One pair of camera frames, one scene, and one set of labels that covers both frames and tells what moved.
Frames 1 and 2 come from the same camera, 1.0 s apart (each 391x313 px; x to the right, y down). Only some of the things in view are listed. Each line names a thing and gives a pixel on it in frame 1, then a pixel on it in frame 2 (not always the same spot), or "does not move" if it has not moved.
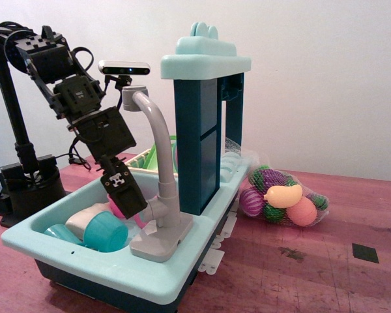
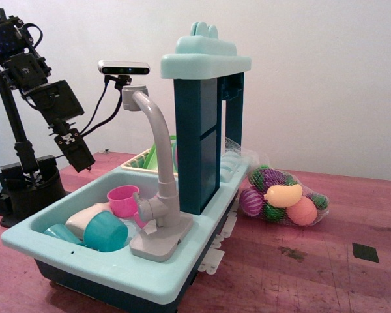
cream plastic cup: [76, 223] does not move
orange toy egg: [303, 213] does not move
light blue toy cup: [62, 231] does not move
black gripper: [106, 134] to [56, 101]
